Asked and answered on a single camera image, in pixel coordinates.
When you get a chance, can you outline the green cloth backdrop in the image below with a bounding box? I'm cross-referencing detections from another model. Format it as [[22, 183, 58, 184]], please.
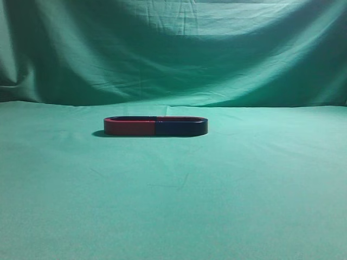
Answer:
[[1, 1, 346, 259]]

